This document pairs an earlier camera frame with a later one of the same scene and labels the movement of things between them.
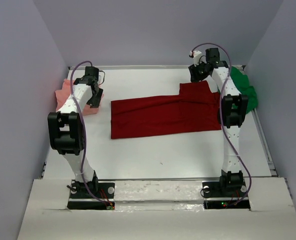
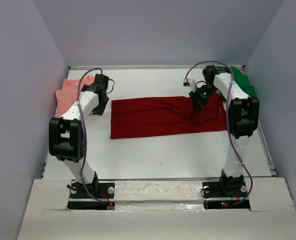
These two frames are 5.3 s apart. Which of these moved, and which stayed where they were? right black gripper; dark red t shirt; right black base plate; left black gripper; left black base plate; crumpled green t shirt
Moved: right black gripper; left black gripper
Stayed: crumpled green t shirt; dark red t shirt; left black base plate; right black base plate
